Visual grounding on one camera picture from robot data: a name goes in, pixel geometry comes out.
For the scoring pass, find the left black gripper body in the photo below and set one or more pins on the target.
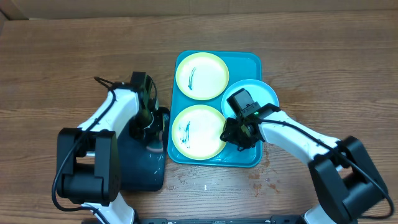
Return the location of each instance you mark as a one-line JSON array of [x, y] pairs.
[[147, 124]]

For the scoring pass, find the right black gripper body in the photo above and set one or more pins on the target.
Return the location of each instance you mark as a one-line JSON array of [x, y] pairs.
[[238, 134]]

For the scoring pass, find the light blue plate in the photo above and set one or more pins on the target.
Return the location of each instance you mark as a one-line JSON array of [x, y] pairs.
[[259, 91]]

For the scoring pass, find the yellow-rimmed plate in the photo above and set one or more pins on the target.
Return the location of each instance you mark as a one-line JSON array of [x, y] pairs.
[[196, 132], [202, 76]]

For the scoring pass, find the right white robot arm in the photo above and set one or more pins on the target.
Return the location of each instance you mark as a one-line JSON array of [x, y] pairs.
[[346, 181]]

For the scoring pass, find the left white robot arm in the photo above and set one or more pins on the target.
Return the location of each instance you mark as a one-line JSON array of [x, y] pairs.
[[88, 175]]

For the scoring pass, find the black plastic tray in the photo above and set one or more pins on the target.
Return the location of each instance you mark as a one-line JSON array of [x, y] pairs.
[[141, 170]]

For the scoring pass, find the teal plastic tray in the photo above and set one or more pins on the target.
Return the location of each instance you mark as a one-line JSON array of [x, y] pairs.
[[241, 66]]

